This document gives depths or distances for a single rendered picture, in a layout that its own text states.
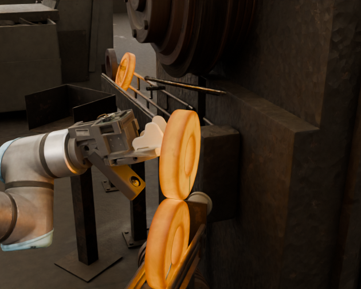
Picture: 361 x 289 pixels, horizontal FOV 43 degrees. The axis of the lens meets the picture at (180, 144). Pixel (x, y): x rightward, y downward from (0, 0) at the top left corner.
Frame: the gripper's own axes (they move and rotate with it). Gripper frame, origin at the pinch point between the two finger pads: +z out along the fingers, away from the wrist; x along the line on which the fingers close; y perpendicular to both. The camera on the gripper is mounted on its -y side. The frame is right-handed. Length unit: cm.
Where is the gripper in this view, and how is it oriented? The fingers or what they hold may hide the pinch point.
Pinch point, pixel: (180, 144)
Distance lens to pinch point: 79.2
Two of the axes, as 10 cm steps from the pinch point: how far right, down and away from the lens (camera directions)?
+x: 2.8, -3.6, 8.9
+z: 9.2, -1.5, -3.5
